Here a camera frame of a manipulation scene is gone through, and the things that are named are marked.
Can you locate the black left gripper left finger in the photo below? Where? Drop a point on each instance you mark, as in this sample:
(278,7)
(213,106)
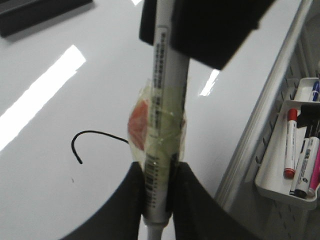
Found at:
(119,218)

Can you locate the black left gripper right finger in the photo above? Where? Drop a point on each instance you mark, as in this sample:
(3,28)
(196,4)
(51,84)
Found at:
(197,216)

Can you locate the black whiteboard marker with magnet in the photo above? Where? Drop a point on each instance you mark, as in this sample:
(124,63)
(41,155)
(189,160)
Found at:
(165,121)

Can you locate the red capped whiteboard marker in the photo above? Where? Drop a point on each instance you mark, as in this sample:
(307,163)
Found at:
(290,147)

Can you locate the black whiteboard eraser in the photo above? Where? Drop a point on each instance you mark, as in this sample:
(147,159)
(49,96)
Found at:
(17,15)

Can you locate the white pegboard stand panel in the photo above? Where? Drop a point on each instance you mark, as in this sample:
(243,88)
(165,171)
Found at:
(253,189)

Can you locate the white marker tray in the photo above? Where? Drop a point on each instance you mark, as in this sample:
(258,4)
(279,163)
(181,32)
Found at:
(270,180)

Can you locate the black capped marker in tray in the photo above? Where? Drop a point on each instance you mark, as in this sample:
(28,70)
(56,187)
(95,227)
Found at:
(306,161)

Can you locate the pink marker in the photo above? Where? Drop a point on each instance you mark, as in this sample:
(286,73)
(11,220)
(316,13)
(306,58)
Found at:
(315,178)

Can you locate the black clip in tray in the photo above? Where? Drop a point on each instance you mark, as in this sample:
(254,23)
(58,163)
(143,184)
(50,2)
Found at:
(308,113)

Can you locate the upper white tray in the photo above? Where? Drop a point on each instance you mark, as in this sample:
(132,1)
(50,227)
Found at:
(304,89)

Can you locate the blue capped marker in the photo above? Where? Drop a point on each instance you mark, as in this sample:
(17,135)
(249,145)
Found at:
(315,92)

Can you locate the white whiteboard with aluminium frame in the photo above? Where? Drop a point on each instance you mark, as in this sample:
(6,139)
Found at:
(67,87)

